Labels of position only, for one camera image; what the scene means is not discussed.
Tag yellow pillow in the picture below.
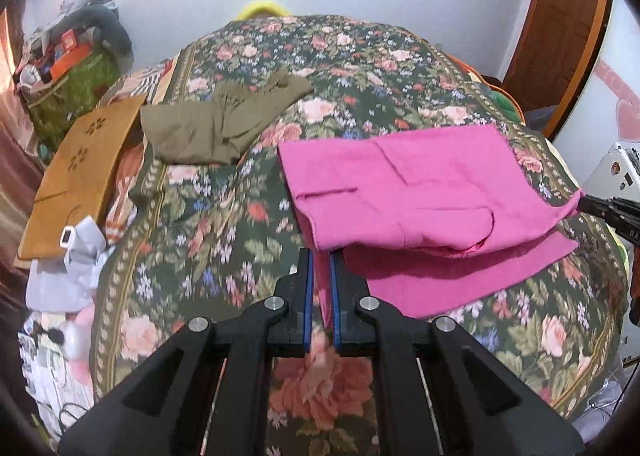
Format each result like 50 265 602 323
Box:
236 0 291 21

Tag white cloth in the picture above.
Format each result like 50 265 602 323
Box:
26 216 117 313

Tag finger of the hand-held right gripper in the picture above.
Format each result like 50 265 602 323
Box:
578 193 620 227

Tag pink pants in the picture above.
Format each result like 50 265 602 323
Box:
276 124 587 319

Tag orange-brown mat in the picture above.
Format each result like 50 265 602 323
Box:
17 95 148 261

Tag olive green garment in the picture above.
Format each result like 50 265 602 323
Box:
140 68 314 166

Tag striped sheet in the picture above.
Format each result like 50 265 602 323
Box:
102 58 181 104

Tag orange box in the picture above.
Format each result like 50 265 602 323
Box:
49 31 93 79

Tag floral blanket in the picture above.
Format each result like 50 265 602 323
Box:
89 14 630 456

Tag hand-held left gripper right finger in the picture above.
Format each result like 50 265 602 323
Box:
329 252 586 456

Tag green patterned bag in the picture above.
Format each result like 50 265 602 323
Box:
26 52 121 149

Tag grey cloth bundle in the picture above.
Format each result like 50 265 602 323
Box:
47 0 133 69

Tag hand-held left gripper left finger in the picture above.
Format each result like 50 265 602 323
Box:
58 247 315 456

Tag brown wooden door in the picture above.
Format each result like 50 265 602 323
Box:
501 0 615 138

